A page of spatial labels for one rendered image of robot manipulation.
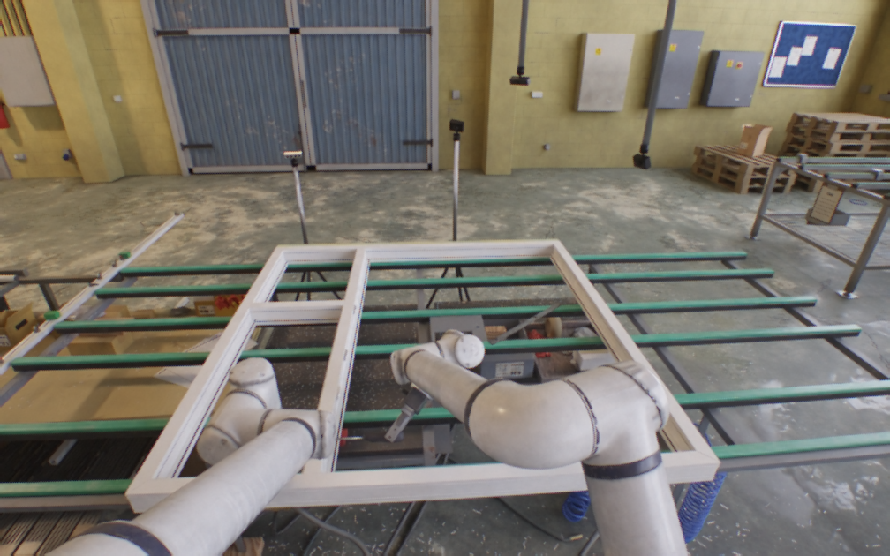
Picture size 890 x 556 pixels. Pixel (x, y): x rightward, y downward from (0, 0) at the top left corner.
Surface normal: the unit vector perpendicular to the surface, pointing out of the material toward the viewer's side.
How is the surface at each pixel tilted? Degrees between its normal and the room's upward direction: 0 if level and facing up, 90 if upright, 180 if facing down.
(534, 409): 23
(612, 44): 90
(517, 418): 37
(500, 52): 90
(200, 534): 66
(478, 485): 90
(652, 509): 52
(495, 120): 90
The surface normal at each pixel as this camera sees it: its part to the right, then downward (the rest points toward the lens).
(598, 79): 0.07, 0.47
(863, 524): 0.00, -0.88
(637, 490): -0.15, -0.11
